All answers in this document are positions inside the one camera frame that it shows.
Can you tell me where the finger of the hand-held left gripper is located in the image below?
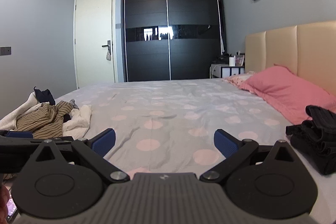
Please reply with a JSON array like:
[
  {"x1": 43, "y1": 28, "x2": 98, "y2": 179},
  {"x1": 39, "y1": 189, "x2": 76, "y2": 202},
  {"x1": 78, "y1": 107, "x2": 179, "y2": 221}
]
[{"x1": 0, "y1": 130, "x2": 74, "y2": 147}]

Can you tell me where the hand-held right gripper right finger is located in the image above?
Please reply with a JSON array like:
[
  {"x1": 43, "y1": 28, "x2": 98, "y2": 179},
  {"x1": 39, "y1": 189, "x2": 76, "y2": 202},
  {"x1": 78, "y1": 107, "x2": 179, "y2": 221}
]
[{"x1": 199, "y1": 129, "x2": 310, "y2": 183}]

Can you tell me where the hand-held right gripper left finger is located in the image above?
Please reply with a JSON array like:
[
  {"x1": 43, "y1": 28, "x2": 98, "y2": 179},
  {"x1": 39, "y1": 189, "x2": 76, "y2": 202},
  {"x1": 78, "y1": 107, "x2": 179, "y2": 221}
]
[{"x1": 22, "y1": 128, "x2": 130, "y2": 184}]

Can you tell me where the light grey fleece sweater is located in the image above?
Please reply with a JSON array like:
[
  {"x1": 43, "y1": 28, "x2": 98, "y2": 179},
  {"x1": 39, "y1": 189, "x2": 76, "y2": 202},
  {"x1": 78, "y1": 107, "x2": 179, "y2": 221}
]
[{"x1": 0, "y1": 92, "x2": 44, "y2": 131}]

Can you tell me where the person's left hand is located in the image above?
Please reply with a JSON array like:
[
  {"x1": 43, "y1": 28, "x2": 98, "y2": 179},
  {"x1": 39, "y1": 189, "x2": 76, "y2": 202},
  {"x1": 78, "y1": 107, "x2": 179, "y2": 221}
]
[{"x1": 0, "y1": 186, "x2": 10, "y2": 223}]

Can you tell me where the brown striped garment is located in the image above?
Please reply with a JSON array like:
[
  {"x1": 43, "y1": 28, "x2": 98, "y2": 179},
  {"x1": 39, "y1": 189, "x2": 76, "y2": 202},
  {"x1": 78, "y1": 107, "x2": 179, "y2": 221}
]
[{"x1": 16, "y1": 101, "x2": 74, "y2": 139}]

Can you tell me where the dark navy garment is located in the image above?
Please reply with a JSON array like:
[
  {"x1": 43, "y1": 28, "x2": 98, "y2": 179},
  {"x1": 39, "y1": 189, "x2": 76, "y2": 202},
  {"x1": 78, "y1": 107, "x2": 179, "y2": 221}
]
[{"x1": 34, "y1": 86, "x2": 56, "y2": 106}]

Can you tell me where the black smartphone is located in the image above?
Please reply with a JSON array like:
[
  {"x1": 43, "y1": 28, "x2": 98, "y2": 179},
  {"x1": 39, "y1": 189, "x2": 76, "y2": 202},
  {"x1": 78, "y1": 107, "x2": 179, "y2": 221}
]
[{"x1": 5, "y1": 198, "x2": 19, "y2": 222}]

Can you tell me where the bed with polka dot sheet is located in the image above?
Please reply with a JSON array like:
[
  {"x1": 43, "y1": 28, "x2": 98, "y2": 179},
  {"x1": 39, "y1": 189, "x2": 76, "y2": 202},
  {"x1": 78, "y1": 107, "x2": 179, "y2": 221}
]
[{"x1": 0, "y1": 78, "x2": 336, "y2": 188}]

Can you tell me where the pink patterned pillow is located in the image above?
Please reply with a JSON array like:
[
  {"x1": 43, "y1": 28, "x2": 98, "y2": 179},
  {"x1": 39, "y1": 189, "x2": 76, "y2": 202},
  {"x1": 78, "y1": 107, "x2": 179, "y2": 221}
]
[{"x1": 223, "y1": 71, "x2": 256, "y2": 90}]

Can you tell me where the white nightstand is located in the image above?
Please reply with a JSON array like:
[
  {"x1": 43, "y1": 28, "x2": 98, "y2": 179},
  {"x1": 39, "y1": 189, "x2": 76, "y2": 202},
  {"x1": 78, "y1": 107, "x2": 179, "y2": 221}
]
[{"x1": 210, "y1": 64, "x2": 246, "y2": 79}]

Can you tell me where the black folded garment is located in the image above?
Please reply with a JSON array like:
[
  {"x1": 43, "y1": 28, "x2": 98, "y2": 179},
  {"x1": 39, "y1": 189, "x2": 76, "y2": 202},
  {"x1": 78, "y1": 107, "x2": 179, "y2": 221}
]
[{"x1": 286, "y1": 105, "x2": 336, "y2": 175}]

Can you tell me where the white door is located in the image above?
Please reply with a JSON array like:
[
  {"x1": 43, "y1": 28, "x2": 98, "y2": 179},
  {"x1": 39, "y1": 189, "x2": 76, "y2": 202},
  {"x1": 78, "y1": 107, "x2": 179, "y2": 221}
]
[{"x1": 74, "y1": 0, "x2": 117, "y2": 89}]

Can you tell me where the beige padded headboard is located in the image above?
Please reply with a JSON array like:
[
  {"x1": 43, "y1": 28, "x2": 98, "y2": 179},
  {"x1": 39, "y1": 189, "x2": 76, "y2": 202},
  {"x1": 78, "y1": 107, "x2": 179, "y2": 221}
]
[{"x1": 245, "y1": 21, "x2": 336, "y2": 96}]

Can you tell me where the black sliding wardrobe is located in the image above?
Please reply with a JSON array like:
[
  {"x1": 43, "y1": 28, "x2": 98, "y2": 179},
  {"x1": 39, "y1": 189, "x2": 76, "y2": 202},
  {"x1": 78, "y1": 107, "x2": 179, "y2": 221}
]
[{"x1": 122, "y1": 0, "x2": 227, "y2": 83}]

